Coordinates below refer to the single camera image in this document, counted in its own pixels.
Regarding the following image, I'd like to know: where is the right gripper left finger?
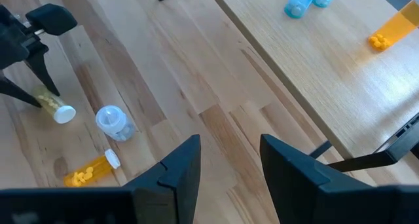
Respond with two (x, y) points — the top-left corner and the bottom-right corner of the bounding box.
(122, 134), (202, 224)

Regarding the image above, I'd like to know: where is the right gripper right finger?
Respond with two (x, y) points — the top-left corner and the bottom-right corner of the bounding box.
(260, 134), (373, 224)

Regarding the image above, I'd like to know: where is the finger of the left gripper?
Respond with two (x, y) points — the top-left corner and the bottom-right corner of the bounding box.
(24, 49), (62, 98)
(0, 73), (43, 109)

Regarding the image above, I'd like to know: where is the pale yellow pill bottle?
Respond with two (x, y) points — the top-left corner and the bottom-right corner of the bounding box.
(31, 84), (77, 125)

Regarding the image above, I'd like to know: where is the orange pill bottle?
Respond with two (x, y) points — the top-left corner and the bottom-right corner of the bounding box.
(63, 148), (122, 188)
(368, 0), (419, 52)

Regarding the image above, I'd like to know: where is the clear pill bottle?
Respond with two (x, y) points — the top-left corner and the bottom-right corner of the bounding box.
(95, 105), (137, 142)

